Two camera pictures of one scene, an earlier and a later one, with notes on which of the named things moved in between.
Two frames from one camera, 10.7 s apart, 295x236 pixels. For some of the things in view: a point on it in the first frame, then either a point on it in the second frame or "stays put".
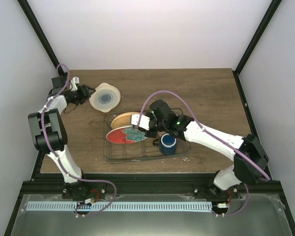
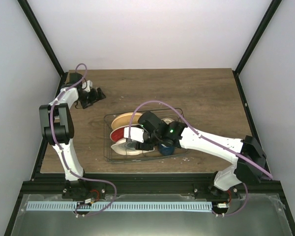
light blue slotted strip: x=124 y=206 stays put
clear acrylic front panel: x=265 y=215 stays put
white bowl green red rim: x=105 y=98 -> x=124 y=147
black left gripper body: x=75 y=98 -> x=86 y=99
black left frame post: x=32 y=19 stays put
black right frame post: x=271 y=11 stays put
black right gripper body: x=161 y=126 -> x=144 y=147
